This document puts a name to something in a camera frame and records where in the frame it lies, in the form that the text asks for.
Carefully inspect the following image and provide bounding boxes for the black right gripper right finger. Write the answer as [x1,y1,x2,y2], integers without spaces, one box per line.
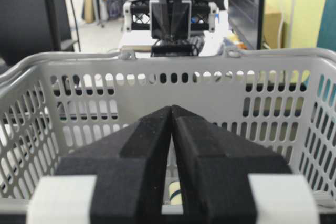
[172,105,320,223]

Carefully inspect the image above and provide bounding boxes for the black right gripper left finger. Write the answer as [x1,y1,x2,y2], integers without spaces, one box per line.
[27,106,172,223]

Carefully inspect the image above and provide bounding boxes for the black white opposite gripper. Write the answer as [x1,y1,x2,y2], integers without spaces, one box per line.
[123,0,217,57]

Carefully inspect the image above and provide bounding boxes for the cream striped item in basket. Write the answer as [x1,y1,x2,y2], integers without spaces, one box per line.
[168,181,182,205]

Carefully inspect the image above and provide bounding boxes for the grey plastic shopping basket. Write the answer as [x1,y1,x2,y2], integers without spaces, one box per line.
[1,48,335,215]

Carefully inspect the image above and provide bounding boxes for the dark monitor screen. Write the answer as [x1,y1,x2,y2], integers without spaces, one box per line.
[228,0,265,50]

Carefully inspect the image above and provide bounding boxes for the cardboard box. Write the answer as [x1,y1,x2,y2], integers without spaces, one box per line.
[262,10,281,49]

